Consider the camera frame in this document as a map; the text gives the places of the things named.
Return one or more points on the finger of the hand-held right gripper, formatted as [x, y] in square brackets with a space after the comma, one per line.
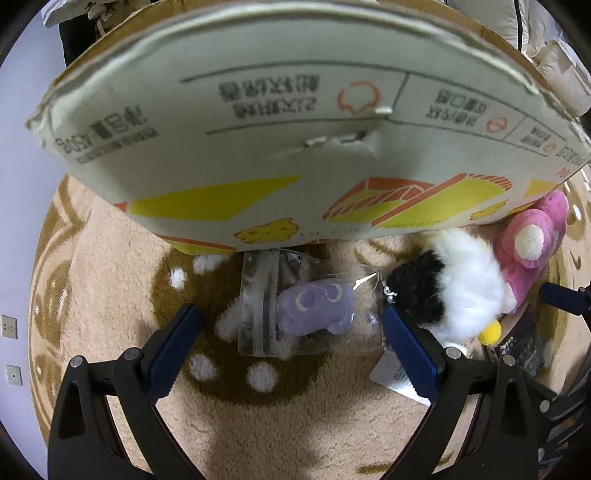
[568, 297]

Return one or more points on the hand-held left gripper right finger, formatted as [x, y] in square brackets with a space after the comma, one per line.
[411, 350]

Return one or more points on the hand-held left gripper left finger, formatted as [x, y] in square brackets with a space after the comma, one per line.
[178, 344]

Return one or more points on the pink plush toy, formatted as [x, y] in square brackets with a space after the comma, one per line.
[521, 263]

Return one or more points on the black and white plush toy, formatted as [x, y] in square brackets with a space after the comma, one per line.
[461, 286]

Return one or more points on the purple plush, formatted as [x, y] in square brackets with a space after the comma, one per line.
[314, 307]

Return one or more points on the printed cardboard box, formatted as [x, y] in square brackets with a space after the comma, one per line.
[277, 138]

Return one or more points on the white paper tag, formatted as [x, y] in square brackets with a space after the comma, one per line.
[392, 376]

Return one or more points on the black card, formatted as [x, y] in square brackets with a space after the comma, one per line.
[521, 346]

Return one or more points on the beige patterned blanket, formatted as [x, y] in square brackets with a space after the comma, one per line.
[231, 415]

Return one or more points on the white folded mattress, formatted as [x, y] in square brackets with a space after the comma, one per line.
[568, 69]

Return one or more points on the black hanging garment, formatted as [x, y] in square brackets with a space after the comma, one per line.
[76, 41]

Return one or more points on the white puffer jacket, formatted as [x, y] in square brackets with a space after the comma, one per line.
[69, 9]

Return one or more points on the white wall outlet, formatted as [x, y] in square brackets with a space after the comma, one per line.
[8, 326]
[14, 374]

